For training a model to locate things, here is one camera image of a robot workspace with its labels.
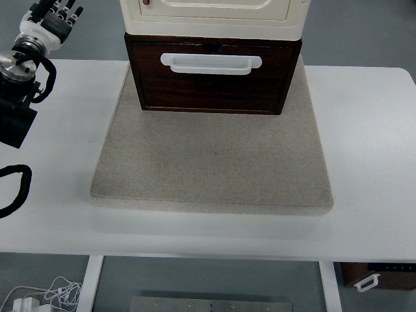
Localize dark wooden drawer housing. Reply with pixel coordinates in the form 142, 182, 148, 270
123, 31, 304, 116

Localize white power adapter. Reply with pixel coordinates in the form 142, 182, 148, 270
12, 297, 40, 312

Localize white charger cable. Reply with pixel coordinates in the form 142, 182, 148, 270
1, 276, 83, 312

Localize white table leg right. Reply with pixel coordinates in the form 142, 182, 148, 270
319, 261, 343, 312

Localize dark wooden drawer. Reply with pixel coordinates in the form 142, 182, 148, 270
129, 40, 297, 112

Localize beige fabric cushion pad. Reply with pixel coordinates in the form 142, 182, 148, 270
90, 60, 334, 215

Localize white table leg left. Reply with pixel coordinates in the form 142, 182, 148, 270
76, 255, 104, 312

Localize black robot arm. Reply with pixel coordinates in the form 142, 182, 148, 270
1, 34, 57, 148

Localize white handle on floor box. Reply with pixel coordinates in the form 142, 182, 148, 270
354, 274, 380, 293

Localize white table leg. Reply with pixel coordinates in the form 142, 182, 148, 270
319, 261, 343, 312
76, 255, 104, 312

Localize white drawer handle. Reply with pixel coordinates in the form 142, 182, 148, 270
160, 53, 263, 75

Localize black sleeved cable loop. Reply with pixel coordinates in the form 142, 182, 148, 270
0, 164, 33, 219

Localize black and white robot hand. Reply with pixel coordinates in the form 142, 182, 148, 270
14, 1, 83, 57

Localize brown wooden box on floor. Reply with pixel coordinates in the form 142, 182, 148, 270
341, 262, 415, 293

